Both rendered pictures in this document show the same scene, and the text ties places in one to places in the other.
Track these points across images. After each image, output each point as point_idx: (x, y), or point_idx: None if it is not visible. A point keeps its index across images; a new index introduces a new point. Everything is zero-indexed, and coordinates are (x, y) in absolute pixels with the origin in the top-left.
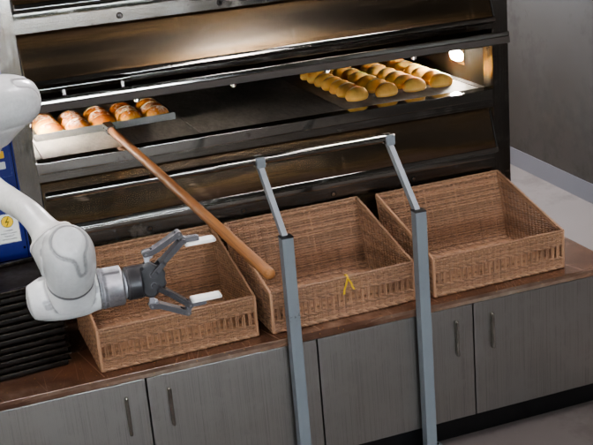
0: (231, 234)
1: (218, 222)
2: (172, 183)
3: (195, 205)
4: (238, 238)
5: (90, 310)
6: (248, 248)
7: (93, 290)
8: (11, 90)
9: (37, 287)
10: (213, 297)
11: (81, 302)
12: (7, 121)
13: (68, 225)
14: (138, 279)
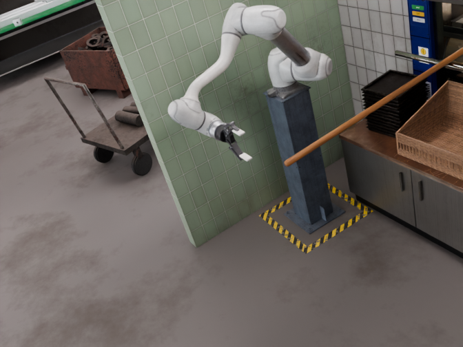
0: (333, 130)
1: (352, 118)
2: (415, 77)
3: (379, 100)
4: (328, 135)
5: (208, 135)
6: (313, 144)
7: (202, 129)
8: (258, 17)
9: None
10: (244, 159)
11: (199, 131)
12: (255, 32)
13: (175, 102)
14: (218, 134)
